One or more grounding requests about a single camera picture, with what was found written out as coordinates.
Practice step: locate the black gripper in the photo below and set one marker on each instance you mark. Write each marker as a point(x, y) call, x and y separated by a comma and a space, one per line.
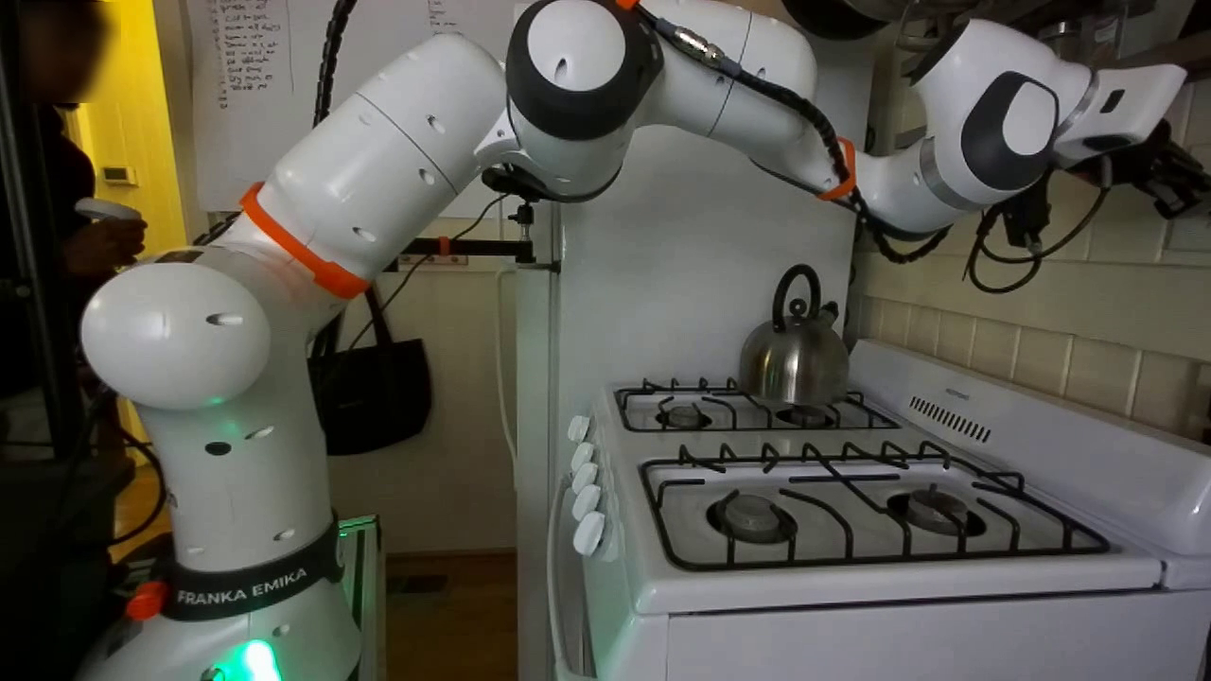
point(1166, 174)

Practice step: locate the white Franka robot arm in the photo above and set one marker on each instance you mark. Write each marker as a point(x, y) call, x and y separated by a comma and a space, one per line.
point(381, 137)

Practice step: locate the round stove burner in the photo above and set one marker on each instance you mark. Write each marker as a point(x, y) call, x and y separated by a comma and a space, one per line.
point(935, 514)
point(751, 515)
point(688, 413)
point(799, 419)

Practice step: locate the black stove burner grate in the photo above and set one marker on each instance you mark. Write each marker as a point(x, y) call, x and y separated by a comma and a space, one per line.
point(731, 428)
point(882, 558)

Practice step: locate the white gas stove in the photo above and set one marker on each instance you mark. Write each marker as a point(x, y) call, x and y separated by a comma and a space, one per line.
point(882, 630)

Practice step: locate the white stove knob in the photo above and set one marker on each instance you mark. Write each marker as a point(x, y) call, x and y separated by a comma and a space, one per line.
point(578, 428)
point(588, 534)
point(582, 452)
point(586, 477)
point(588, 500)

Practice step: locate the white paper with writing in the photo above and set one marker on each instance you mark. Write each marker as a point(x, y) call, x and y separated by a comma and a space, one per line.
point(251, 63)

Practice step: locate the black stereo camera bar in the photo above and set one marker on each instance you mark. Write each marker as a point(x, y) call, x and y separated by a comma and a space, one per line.
point(504, 188)

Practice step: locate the black camera clamp arm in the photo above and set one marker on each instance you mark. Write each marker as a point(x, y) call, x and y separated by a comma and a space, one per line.
point(478, 249)

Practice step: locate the white robot stand frame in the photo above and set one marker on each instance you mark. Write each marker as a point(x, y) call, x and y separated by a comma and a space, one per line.
point(361, 591)

